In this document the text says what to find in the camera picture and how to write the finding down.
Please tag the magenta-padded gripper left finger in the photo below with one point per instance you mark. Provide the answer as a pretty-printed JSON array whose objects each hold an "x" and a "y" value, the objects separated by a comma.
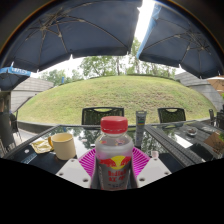
[{"x": 74, "y": 170}]

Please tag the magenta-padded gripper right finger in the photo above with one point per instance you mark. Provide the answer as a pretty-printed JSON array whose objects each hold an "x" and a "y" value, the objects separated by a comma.
[{"x": 151, "y": 169}]

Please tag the clear red-capped drink bottle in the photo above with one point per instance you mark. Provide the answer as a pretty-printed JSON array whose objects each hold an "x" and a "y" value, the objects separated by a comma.
[{"x": 114, "y": 156}]

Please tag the yellow foil snack packet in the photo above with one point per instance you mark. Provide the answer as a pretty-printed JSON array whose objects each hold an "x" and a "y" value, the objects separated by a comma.
[{"x": 40, "y": 146}]

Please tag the standing grey tube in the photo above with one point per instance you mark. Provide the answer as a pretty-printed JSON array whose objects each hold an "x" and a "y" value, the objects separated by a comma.
[{"x": 140, "y": 128}]

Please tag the small round ashtray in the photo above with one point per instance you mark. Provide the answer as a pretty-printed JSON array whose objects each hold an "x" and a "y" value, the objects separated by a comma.
[{"x": 191, "y": 131}]

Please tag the dark wicker chair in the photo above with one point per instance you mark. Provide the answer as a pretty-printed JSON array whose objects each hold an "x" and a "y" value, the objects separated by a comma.
[
  {"x": 171, "y": 116},
  {"x": 93, "y": 116},
  {"x": 6, "y": 130},
  {"x": 218, "y": 120}
]

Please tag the person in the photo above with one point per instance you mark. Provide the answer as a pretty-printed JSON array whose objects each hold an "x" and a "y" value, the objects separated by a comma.
[{"x": 2, "y": 105}]

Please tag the tan patio umbrella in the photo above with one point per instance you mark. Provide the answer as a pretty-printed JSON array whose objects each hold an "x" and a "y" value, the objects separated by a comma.
[{"x": 217, "y": 84}]

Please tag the navy umbrella with blue trim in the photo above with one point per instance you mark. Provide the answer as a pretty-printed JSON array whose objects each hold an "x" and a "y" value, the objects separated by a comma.
[{"x": 11, "y": 78}]

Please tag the large navy patio umbrella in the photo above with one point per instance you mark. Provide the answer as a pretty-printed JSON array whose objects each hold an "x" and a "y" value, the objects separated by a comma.
[{"x": 73, "y": 30}]

